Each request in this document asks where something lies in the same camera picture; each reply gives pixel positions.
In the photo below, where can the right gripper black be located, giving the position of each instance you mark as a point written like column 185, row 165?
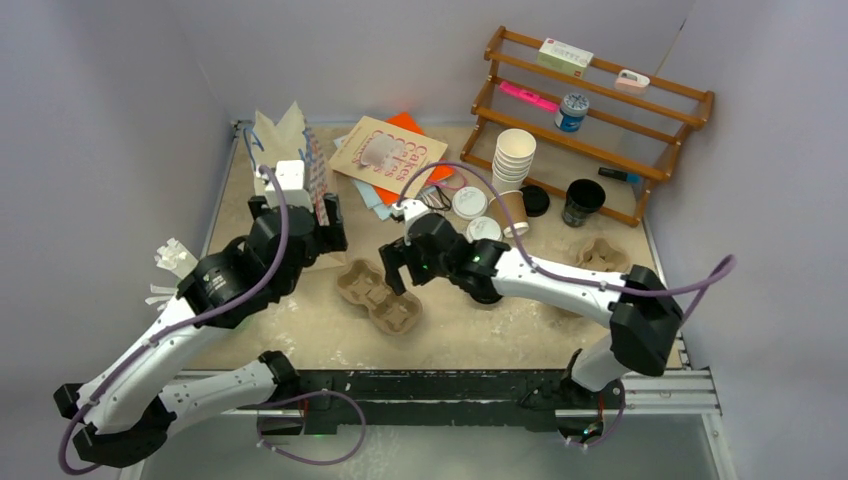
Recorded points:
column 394, row 256

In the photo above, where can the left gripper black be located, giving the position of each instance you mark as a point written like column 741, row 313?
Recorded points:
column 329, row 237

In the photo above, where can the two-cup pulp cup carrier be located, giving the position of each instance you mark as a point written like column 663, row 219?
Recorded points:
column 361, row 282

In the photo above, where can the checkered paper bakery bag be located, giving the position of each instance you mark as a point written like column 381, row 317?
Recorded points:
column 292, row 138

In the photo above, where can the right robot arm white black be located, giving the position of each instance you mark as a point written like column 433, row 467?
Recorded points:
column 641, row 318

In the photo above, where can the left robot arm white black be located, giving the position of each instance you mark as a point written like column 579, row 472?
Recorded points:
column 127, row 413

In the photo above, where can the brown paper coffee cup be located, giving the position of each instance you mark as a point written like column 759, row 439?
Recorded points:
column 510, row 214

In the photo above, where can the white cup lid upper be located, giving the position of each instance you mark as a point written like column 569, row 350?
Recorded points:
column 469, row 203

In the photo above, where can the white cup lid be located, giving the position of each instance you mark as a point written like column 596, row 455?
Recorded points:
column 469, row 203
column 483, row 228

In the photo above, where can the white cup lid lower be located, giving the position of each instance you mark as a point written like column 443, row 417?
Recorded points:
column 483, row 228

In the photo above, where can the stack of black lids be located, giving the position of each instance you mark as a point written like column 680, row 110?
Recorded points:
column 486, row 297

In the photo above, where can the cakes recipe book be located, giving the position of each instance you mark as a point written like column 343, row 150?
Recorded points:
column 397, row 174

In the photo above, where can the black flat lid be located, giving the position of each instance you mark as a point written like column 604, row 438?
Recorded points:
column 536, row 200

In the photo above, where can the stack of white paper cups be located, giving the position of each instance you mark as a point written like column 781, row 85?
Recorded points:
column 514, row 153

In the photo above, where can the black paper cup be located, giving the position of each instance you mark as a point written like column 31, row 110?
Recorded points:
column 584, row 197

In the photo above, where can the pink highlighter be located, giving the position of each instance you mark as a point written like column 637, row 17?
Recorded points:
column 528, row 97

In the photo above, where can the wooden shelf rack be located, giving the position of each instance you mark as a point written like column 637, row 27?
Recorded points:
column 603, row 140

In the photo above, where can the blue white jar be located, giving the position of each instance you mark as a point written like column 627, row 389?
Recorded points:
column 571, row 112

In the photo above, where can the black blue marker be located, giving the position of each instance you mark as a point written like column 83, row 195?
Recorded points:
column 619, row 175

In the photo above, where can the white green box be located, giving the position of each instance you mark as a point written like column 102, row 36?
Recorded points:
column 564, row 58

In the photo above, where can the pink white tape dispenser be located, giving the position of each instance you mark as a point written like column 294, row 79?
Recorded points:
column 632, row 82

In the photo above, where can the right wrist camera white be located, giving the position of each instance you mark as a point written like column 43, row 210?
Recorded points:
column 407, row 211

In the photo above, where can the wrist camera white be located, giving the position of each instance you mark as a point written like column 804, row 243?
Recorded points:
column 292, row 178
column 407, row 211

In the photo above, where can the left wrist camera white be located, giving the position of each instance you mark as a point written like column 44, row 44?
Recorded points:
column 292, row 178

